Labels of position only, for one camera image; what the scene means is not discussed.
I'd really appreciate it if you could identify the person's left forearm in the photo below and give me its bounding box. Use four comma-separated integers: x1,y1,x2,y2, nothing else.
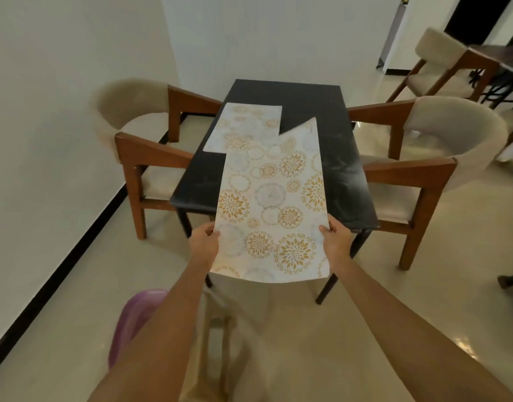
88,259,215,402

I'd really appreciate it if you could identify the person's left hand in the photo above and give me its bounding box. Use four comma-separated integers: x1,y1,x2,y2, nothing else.
188,221,222,269

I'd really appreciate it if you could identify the floral patterned placemat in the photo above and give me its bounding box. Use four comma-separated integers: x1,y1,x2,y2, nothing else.
209,117,331,284

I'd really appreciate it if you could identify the dark marble folding table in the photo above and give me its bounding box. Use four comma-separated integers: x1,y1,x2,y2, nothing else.
467,44,513,109

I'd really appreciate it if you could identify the black marble table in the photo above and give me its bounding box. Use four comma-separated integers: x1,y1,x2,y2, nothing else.
169,79,381,305

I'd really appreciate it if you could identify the black door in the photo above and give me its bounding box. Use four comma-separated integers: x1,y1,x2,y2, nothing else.
443,0,513,46

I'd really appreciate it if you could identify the person's right hand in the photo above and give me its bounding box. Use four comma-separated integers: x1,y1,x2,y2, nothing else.
318,213,354,269

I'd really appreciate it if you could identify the purple plastic basket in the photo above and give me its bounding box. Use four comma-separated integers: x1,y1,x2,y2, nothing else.
107,288,169,369

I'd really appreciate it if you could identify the person's right forearm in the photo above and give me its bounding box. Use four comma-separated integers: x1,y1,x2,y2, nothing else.
336,259,513,402

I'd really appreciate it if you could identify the beige stool with patterned top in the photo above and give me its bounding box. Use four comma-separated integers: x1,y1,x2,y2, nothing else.
202,102,283,155

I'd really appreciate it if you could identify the beige plastic stool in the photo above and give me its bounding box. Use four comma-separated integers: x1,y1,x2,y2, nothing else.
189,284,240,402

